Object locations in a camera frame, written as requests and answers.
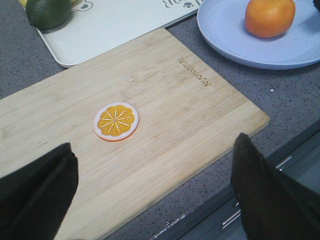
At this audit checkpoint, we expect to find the orange slice piece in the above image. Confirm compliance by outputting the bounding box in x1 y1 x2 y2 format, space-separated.
93 101 140 142

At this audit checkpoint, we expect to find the whole orange fruit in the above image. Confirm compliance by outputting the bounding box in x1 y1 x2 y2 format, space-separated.
244 0 296 39

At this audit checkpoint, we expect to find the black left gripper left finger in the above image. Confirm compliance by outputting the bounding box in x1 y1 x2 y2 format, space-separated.
0 143 79 240

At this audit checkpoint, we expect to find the cream rectangular tray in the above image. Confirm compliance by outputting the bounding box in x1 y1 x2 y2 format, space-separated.
38 0 202 68

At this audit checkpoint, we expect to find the wooden cutting board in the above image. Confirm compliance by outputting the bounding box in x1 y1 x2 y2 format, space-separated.
0 28 270 240

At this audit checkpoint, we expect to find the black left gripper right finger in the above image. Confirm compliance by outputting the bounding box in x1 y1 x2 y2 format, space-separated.
231 133 320 240

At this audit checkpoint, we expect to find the green lime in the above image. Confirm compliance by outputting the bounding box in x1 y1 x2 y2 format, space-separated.
25 0 72 30

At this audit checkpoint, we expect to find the light blue plate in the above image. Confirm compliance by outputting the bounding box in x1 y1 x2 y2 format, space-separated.
197 0 320 70

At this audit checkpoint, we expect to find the grey cabinet front with handles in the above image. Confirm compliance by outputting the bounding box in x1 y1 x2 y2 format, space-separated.
152 121 320 240

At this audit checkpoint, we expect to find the yellow lemon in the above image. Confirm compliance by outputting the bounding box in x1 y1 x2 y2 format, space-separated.
18 0 28 8

